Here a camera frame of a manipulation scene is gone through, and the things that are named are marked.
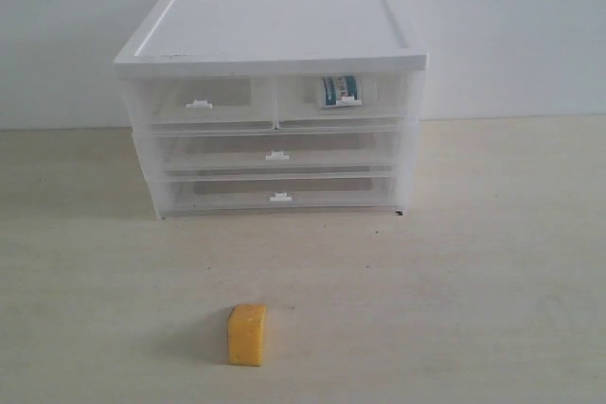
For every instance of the clear middle wide drawer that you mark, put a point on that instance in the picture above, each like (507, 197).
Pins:
(185, 153)

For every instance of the white blue medicine bottle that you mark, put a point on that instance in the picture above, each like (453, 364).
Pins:
(336, 92)

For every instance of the yellow sponge block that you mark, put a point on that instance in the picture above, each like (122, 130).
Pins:
(245, 335)

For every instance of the clear bottom wide drawer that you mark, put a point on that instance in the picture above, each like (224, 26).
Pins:
(199, 196)

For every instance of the white plastic drawer cabinet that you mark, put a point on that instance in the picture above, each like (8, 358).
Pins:
(274, 39)

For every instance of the clear wide drawer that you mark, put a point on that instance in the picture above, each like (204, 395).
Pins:
(185, 153)
(199, 196)

